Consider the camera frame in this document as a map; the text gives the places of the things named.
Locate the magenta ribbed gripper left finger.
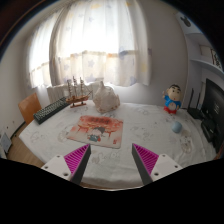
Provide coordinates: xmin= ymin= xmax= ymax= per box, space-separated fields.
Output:
xmin=42 ymin=144 xmax=91 ymax=185

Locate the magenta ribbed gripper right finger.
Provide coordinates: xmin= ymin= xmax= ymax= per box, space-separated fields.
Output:
xmin=132 ymin=144 xmax=182 ymax=185

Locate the light blue computer mouse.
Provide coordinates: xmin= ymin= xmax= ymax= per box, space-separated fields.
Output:
xmin=171 ymin=121 xmax=182 ymax=133

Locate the red cartoon mouse pad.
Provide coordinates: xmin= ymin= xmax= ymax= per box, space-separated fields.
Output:
xmin=66 ymin=115 xmax=123 ymax=149

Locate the black computer monitor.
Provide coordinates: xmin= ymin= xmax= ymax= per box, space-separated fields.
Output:
xmin=201 ymin=79 xmax=224 ymax=151

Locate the white patterned tablecloth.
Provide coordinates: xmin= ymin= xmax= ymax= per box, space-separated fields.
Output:
xmin=20 ymin=101 xmax=216 ymax=188

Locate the black mechanical keyboard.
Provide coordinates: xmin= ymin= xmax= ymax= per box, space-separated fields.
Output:
xmin=33 ymin=97 xmax=68 ymax=124

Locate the wooden model sailing ship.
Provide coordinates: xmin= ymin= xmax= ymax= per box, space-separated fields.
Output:
xmin=66 ymin=78 xmax=93 ymax=108

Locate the black wifi router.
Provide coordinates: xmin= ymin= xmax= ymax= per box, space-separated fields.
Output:
xmin=187 ymin=90 xmax=202 ymax=119

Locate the cartoon boy figurine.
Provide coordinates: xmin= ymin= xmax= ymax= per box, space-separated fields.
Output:
xmin=162 ymin=84 xmax=181 ymax=114

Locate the crumpled white plastic bag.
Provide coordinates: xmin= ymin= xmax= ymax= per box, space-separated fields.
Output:
xmin=93 ymin=82 xmax=120 ymax=113

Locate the wooden chair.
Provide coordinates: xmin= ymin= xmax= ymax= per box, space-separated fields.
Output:
xmin=18 ymin=93 xmax=42 ymax=124

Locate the white star-patterned curtain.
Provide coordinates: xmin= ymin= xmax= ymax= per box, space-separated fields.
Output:
xmin=26 ymin=0 xmax=152 ymax=88

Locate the white wall shelf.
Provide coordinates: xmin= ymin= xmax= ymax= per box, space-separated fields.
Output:
xmin=185 ymin=33 xmax=223 ymax=72

